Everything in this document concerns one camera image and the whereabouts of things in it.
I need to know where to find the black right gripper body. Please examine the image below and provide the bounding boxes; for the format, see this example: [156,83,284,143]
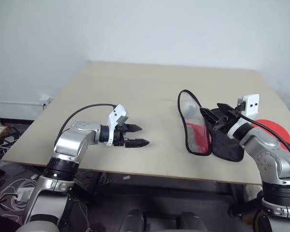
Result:
[214,110,241,130]

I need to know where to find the white floor cable tangle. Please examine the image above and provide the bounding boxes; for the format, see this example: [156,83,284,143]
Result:
[0,145,41,218]

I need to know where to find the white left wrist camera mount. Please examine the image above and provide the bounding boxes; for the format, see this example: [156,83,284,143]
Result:
[105,104,131,147]

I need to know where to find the black table frame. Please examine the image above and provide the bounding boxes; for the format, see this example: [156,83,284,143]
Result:
[31,166,245,218]

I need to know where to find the white wall cable conduit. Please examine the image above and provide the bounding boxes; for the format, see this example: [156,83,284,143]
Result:
[0,100,43,106]

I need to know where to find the white wall outlet box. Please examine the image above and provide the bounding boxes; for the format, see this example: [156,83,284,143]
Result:
[38,95,54,110]

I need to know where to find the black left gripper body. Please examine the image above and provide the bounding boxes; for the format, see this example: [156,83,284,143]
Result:
[113,123,128,147]

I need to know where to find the dark grey rounded shape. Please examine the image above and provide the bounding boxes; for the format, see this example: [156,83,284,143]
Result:
[118,209,145,232]
[178,212,203,232]

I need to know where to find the white power adapter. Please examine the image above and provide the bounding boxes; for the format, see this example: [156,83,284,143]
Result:
[16,187,35,202]

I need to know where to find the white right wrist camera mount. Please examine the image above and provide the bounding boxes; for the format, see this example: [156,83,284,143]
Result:
[227,93,260,138]

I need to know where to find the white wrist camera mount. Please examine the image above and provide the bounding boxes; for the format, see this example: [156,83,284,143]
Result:
[105,104,131,147]
[227,93,260,138]

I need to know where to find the black round object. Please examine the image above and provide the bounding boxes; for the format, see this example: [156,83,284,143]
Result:
[0,214,18,232]

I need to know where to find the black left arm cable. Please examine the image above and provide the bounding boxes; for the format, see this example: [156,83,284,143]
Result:
[58,103,116,136]

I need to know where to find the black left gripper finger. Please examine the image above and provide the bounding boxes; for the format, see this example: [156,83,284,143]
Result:
[125,138,150,148]
[125,124,143,133]

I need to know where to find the black mesh zipper pouch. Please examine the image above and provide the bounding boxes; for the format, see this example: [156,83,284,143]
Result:
[177,89,245,162]

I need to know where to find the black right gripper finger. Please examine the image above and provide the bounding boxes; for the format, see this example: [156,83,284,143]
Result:
[217,103,234,112]
[199,107,223,126]

